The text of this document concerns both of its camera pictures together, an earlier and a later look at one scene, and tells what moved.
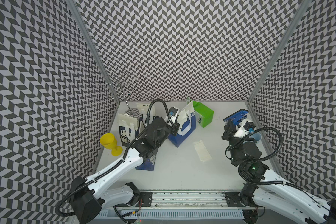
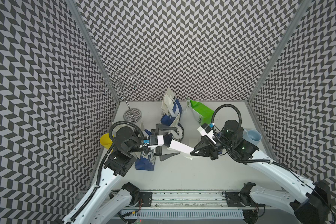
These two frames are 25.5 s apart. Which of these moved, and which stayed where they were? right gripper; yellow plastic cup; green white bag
Moved: right gripper
Stayed: green white bag; yellow plastic cup
